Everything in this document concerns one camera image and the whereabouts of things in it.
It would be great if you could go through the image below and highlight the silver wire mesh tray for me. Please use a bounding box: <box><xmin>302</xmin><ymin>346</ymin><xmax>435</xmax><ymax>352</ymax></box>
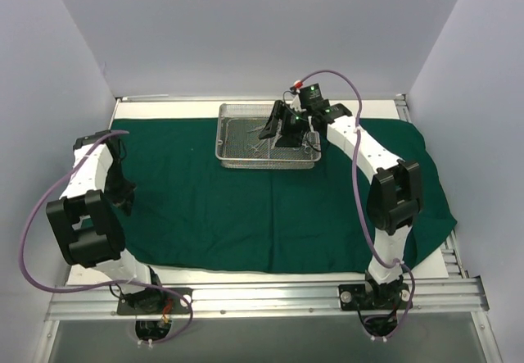
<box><xmin>215</xmin><ymin>103</ymin><xmax>321</xmax><ymax>170</ymax></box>

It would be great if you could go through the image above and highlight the back aluminium frame rail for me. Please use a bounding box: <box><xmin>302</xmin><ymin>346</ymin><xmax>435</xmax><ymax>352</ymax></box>
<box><xmin>119</xmin><ymin>93</ymin><xmax>407</xmax><ymax>102</ymax></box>

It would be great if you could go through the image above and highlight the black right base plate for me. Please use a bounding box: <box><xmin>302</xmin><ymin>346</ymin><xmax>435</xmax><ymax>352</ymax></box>
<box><xmin>338</xmin><ymin>282</ymin><xmax>413</xmax><ymax>311</ymax></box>

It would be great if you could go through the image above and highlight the front aluminium frame rail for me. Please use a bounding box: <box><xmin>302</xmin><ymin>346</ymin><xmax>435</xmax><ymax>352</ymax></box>
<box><xmin>46</xmin><ymin>279</ymin><xmax>490</xmax><ymax>320</ymax></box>

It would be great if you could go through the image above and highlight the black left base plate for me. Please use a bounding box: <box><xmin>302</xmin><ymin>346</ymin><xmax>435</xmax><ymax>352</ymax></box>
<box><xmin>116</xmin><ymin>288</ymin><xmax>189</xmax><ymax>315</ymax></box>

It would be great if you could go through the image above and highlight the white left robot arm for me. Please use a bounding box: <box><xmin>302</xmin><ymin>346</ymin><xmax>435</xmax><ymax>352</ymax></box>
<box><xmin>46</xmin><ymin>130</ymin><xmax>165</xmax><ymax>313</ymax></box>

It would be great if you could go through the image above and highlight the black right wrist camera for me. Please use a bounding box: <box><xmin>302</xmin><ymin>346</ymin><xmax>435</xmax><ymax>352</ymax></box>
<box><xmin>298</xmin><ymin>84</ymin><xmax>330</xmax><ymax>111</ymax></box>

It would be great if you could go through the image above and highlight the steel forceps left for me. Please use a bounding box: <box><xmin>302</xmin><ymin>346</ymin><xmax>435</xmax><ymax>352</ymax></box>
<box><xmin>245</xmin><ymin>141</ymin><xmax>269</xmax><ymax>158</ymax></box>

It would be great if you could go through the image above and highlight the green surgical cloth kit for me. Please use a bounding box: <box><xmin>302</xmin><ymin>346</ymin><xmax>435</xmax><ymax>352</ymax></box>
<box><xmin>106</xmin><ymin>117</ymin><xmax>459</xmax><ymax>275</ymax></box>

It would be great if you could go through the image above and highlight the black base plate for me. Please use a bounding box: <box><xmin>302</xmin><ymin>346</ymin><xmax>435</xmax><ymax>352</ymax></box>
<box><xmin>338</xmin><ymin>282</ymin><xmax>413</xmax><ymax>311</ymax></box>
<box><xmin>116</xmin><ymin>288</ymin><xmax>189</xmax><ymax>315</ymax></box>

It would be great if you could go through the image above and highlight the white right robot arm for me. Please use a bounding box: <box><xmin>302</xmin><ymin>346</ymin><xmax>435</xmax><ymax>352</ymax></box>
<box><xmin>259</xmin><ymin>100</ymin><xmax>423</xmax><ymax>309</ymax></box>

